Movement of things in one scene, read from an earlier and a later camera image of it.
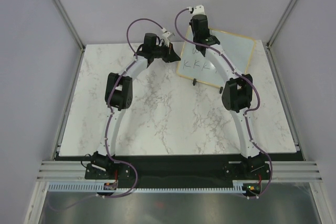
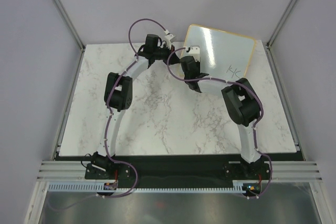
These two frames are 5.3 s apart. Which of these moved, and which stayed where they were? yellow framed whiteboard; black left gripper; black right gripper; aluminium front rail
Moved: black right gripper
Stayed: black left gripper; aluminium front rail; yellow framed whiteboard
